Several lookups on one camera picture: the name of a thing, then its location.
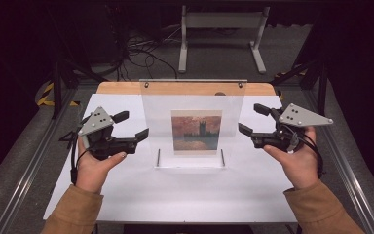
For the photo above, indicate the white metal table frame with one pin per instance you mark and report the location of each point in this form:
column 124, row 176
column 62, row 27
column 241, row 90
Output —
column 224, row 20

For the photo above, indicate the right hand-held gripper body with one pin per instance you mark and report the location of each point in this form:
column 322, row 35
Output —
column 300, row 117

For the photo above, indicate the white board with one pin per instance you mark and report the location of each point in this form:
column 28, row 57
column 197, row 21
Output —
column 126, row 195

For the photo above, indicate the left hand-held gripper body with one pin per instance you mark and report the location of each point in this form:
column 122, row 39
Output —
column 97, row 122

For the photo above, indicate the person's left hand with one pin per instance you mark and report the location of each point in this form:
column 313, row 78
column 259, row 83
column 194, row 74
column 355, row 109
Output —
column 92, row 172

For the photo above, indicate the person's right hand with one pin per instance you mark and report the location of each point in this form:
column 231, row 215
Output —
column 300, row 165

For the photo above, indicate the black triangular bracket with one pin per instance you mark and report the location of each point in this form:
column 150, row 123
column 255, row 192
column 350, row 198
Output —
column 65, row 138

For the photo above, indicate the painting print card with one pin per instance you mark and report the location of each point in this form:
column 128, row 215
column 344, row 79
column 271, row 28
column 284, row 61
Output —
column 196, row 133

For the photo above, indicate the black metal stand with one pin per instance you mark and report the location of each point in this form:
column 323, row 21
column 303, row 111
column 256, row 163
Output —
column 322, row 94
column 56, row 91

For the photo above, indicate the clear acrylic photo frame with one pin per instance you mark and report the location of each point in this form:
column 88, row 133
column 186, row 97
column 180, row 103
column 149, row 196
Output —
column 156, row 113

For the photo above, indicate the yellow black hazard tape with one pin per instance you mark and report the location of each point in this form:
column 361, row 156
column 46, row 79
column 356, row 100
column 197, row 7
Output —
column 285, row 74
column 47, row 89

